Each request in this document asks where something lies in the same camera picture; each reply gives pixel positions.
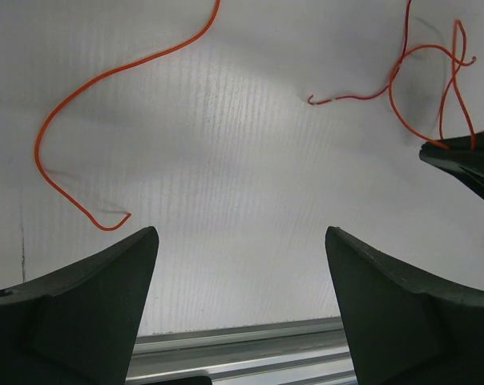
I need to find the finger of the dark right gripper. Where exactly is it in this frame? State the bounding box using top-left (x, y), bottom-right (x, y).
top-left (420, 131), bottom-right (484, 168)
top-left (419, 150), bottom-right (484, 200)

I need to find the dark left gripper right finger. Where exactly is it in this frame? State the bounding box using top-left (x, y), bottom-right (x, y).
top-left (325, 227), bottom-right (484, 384)

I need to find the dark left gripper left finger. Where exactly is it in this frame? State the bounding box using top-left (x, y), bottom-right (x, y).
top-left (0, 227), bottom-right (159, 384)

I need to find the orange cable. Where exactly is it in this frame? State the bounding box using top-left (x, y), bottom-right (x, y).
top-left (34, 0), bottom-right (222, 232)

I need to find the aluminium extrusion rail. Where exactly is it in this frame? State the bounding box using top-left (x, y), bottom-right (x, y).
top-left (126, 318), bottom-right (357, 384)

